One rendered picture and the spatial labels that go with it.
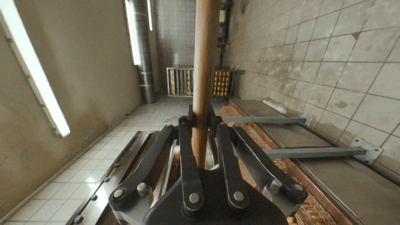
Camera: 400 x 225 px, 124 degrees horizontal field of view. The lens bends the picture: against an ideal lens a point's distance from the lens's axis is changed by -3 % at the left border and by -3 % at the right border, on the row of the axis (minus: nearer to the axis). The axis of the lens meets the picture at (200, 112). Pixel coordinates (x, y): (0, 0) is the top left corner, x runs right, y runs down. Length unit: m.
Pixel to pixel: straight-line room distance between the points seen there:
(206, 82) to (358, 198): 0.92
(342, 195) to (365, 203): 0.08
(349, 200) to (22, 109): 2.23
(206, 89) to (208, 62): 0.04
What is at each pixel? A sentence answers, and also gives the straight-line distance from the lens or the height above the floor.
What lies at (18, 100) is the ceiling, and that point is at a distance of 1.70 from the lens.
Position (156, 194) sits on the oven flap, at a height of 1.50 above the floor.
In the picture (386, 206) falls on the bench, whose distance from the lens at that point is 1.04.
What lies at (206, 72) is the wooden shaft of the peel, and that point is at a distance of 0.17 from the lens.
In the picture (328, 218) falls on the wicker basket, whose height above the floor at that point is 0.60.
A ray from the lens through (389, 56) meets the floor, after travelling 1.37.
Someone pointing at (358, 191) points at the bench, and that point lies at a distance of 1.02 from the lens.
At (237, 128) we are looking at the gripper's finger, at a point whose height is 1.13.
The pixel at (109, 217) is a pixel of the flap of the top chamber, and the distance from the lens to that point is 1.35.
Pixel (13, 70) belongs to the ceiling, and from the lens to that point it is 1.71.
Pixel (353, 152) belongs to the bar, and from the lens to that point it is 1.29.
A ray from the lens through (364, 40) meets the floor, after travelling 1.47.
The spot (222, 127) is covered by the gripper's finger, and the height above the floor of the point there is 1.15.
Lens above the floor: 1.19
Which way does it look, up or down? 4 degrees down
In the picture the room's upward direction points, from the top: 89 degrees counter-clockwise
